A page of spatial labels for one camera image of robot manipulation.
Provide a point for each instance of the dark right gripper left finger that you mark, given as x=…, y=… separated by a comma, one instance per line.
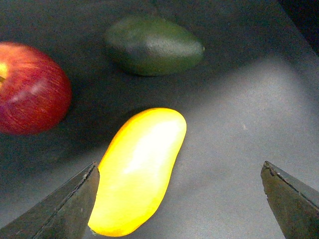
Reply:
x=64, y=214

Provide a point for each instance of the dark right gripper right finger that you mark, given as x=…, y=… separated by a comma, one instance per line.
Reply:
x=294, y=204

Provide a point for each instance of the yellow mango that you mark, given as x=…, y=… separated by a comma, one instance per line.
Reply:
x=135, y=171

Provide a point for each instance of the red apple near gripper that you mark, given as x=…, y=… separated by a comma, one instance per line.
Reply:
x=35, y=93

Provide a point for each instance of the dark green avocado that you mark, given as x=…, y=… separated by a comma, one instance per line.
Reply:
x=152, y=46

